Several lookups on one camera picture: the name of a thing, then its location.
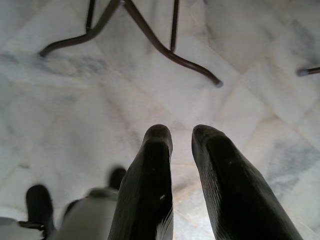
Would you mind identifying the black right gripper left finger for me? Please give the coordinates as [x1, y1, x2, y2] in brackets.
[109, 123, 175, 240]

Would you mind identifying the black robot left foot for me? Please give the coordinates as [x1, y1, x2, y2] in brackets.
[25, 184, 55, 237]

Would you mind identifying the silver robot left leg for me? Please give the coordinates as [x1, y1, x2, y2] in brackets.
[0, 216, 46, 240]

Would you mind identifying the black robot foot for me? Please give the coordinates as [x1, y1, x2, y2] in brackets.
[25, 184, 55, 237]
[107, 167, 127, 191]

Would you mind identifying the black robot right foot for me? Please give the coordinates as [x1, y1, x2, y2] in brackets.
[107, 167, 127, 191]

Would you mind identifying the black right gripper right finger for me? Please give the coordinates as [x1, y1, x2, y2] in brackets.
[191, 124, 305, 240]

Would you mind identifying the dark brown metal chair frame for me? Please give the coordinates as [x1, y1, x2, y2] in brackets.
[38, 0, 224, 89]

